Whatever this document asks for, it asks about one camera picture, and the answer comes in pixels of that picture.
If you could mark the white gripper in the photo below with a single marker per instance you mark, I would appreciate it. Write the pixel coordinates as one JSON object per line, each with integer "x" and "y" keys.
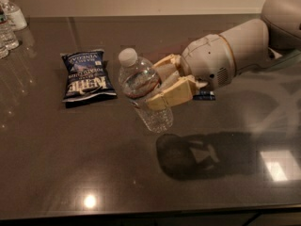
{"x": 205, "y": 60}

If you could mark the clear plastic water bottle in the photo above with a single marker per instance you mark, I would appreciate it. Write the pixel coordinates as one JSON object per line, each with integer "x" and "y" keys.
{"x": 138, "y": 80}

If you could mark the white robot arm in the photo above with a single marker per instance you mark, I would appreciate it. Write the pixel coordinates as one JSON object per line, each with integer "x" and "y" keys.
{"x": 260, "y": 43}

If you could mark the white pump dispenser bottle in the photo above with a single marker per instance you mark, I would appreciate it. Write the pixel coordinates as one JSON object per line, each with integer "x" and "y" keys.
{"x": 14, "y": 15}

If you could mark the clear water bottle red label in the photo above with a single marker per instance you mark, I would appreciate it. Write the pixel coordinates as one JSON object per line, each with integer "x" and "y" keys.
{"x": 6, "y": 33}

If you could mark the clear bottle at left edge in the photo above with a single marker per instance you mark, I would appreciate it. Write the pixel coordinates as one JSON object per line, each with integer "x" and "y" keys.
{"x": 3, "y": 49}

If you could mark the small dark blue packet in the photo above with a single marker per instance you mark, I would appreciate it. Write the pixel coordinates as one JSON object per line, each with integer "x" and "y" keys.
{"x": 204, "y": 95}

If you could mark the blue Kettle chips bag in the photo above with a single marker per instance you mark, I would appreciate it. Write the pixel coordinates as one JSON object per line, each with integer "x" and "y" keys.
{"x": 87, "y": 77}

